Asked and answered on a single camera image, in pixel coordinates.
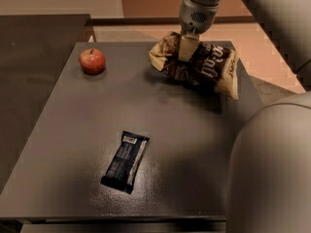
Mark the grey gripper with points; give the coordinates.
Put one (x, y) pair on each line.
(195, 19)

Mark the brown sea salt chip bag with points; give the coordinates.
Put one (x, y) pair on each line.
(210, 67)

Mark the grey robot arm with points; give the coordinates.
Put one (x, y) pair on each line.
(269, 183)

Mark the red apple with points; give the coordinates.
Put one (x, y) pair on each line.
(92, 61)

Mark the dark blue snack bar wrapper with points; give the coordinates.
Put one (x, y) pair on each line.
(123, 168)

